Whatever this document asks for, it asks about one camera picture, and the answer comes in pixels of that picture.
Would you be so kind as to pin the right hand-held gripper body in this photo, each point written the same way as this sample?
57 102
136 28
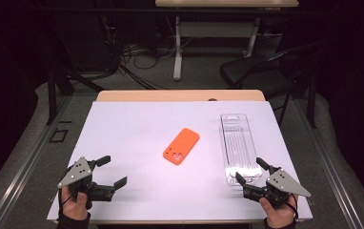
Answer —
283 183

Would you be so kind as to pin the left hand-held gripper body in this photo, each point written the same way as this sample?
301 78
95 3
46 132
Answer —
75 174

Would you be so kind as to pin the clear plastic slotted rack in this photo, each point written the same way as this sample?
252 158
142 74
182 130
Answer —
238 146

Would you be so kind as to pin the orange phone case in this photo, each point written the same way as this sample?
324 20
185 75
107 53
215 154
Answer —
181 145

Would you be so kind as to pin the person's left hand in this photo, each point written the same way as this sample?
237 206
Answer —
73 208

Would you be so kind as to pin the person's right hand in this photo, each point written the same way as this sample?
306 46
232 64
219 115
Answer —
280 218

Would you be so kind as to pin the white table cover sheet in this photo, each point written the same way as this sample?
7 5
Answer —
145 127

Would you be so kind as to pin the black metal stand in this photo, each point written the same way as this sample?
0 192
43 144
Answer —
52 95

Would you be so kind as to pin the black folding chair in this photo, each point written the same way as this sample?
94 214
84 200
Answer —
253 71

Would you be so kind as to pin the wooden table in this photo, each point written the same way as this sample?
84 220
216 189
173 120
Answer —
177 95

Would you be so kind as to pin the white-legged desk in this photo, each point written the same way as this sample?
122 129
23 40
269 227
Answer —
215 30

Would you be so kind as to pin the metal floor rail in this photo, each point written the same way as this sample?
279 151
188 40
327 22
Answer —
27 162
329 165

